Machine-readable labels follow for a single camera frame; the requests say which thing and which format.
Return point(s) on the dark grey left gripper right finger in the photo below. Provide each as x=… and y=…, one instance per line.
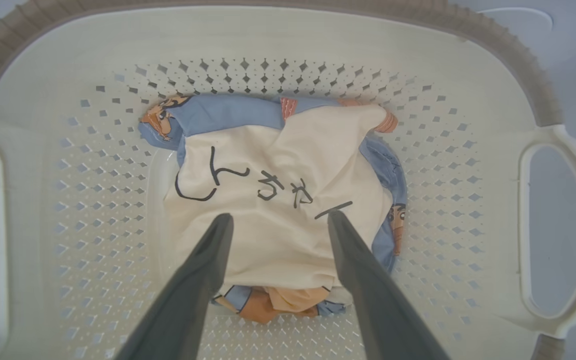
x=373, y=300

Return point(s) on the cream perforated laundry basket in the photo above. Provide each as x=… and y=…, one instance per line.
x=68, y=225

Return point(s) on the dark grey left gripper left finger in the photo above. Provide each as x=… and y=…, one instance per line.
x=183, y=300

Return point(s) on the blue cartoon print garment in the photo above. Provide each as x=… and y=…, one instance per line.
x=228, y=112

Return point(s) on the cream garment with black lettering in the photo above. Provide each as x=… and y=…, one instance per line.
x=278, y=230

